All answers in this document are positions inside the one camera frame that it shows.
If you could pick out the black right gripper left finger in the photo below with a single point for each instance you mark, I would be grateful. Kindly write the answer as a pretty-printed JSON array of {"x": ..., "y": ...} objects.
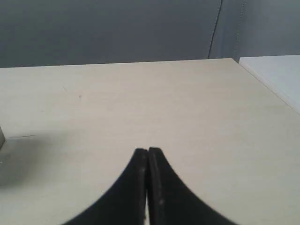
[{"x": 124, "y": 202}]

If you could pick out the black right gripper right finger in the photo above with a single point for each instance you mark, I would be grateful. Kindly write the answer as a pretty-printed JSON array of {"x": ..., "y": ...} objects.
[{"x": 170, "y": 201}]

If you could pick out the metal test tube rack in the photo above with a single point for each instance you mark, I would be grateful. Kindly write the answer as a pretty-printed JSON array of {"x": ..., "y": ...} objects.
[{"x": 2, "y": 138}]

